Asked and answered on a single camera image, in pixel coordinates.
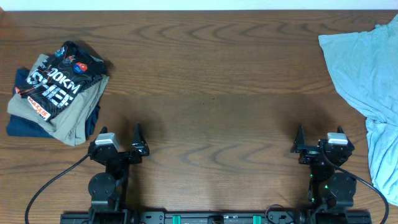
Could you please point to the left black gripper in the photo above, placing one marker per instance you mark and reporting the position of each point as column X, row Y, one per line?
column 140, row 146

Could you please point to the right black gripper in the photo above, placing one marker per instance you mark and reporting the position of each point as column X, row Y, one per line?
column 309, row 153

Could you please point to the light blue t-shirt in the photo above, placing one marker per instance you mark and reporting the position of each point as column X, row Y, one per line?
column 363, row 69

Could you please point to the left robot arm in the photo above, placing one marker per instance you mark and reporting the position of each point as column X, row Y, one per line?
column 108, row 189

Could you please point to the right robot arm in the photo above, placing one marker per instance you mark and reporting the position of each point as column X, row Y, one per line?
column 330, row 192

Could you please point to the khaki folded garment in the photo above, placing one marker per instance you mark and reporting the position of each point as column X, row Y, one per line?
column 59, row 98

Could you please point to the black printed folded shirt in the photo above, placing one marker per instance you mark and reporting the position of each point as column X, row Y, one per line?
column 55, row 83

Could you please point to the navy blue folded garment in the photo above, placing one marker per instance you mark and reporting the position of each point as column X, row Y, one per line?
column 73, row 125

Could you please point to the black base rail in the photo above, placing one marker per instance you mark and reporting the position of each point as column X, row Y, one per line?
column 270, row 216

